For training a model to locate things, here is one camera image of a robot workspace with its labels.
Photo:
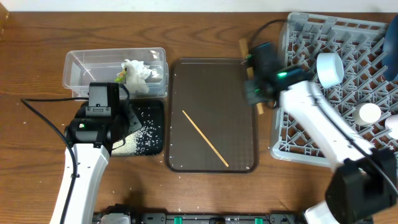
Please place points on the pink-tinted white cup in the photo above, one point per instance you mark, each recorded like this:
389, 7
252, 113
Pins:
391, 124

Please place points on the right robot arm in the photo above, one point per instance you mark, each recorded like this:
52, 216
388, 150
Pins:
364, 178

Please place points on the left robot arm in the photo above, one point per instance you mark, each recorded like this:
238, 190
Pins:
89, 144

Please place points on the grey dishwasher rack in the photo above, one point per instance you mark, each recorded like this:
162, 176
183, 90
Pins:
360, 46

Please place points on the light blue bowl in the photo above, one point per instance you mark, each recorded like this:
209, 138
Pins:
330, 69

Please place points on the yellow green snack wrapper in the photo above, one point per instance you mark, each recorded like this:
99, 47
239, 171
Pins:
121, 77

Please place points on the pile of white rice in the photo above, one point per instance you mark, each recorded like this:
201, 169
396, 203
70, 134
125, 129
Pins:
140, 141

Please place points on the clear plastic bin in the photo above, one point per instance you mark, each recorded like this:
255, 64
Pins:
102, 65

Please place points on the dark blue plate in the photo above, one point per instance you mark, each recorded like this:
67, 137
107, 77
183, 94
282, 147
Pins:
390, 48

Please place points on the black plastic tray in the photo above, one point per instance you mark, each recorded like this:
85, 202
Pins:
152, 124

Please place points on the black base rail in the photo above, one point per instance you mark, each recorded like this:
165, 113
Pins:
121, 213

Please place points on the green-tinted white cup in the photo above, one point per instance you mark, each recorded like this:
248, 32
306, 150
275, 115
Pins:
366, 114

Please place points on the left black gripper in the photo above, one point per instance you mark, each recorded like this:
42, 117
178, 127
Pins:
134, 122

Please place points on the brown serving tray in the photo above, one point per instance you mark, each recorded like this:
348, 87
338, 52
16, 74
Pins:
210, 91

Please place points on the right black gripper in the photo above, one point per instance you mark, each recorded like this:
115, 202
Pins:
254, 98

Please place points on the white tissue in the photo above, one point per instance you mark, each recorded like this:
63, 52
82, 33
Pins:
136, 73

